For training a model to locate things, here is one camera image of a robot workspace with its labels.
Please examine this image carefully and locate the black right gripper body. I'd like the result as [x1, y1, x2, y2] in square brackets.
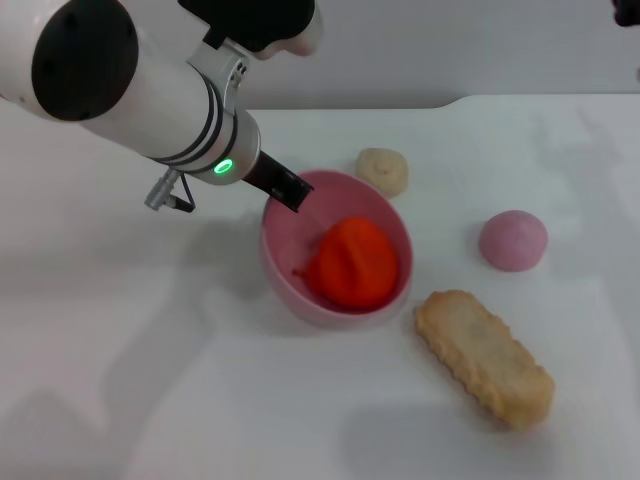
[610, 0, 640, 28]

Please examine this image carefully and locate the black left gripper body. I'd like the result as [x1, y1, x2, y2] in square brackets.
[242, 150, 289, 197]

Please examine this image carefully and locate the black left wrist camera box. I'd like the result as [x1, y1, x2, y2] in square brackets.
[177, 0, 326, 62]

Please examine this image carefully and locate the cream steamed bun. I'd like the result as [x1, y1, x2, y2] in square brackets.
[355, 146, 410, 199]

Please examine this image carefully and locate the pink plastic bowl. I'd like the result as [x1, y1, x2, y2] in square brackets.
[259, 169, 415, 330]

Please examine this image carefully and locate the orange toy fruit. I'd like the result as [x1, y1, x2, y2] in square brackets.
[291, 215, 400, 310]

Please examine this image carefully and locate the pink round bun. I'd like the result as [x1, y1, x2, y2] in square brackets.
[477, 209, 549, 273]

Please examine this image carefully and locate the long golden bread loaf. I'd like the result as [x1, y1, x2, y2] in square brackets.
[413, 289, 556, 432]

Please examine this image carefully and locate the grey left arm cable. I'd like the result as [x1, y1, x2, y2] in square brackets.
[144, 168, 196, 213]

